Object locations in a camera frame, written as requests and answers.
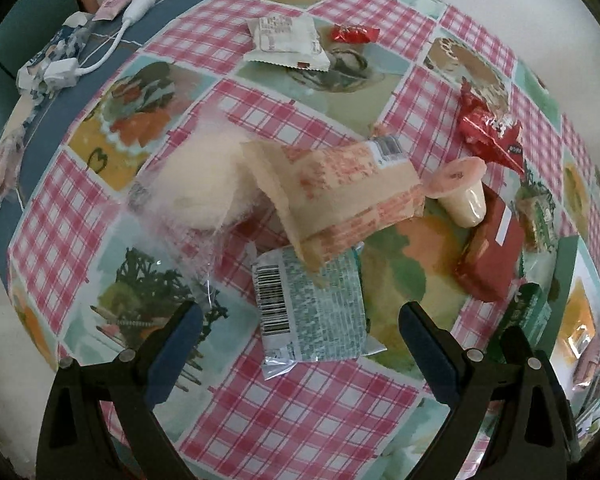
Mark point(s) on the dark green snack packet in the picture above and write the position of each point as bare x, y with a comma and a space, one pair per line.
527, 310

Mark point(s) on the red crinkled snack wrapper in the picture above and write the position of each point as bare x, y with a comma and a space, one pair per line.
485, 127

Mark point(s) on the pudding cup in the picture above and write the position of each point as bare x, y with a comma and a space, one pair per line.
462, 200

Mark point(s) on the small pink packet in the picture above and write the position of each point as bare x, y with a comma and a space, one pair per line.
110, 8

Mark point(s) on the round white pastry packet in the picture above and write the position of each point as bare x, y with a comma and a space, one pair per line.
200, 180

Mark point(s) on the green white barcode packet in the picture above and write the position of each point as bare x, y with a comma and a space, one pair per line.
315, 310

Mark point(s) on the white snack packet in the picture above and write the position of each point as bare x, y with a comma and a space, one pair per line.
285, 40

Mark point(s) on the small red candy wrapper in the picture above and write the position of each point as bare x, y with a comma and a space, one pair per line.
352, 35

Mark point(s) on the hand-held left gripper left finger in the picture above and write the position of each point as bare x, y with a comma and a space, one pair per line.
175, 355

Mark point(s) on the pink checked picture tablecloth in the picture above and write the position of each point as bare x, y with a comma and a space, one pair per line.
240, 105

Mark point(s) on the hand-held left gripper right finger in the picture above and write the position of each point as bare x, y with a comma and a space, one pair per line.
427, 355

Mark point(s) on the red snack packet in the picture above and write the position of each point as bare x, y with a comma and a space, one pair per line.
490, 255

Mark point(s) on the orange beige snack packet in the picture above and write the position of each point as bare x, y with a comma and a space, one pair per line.
340, 195

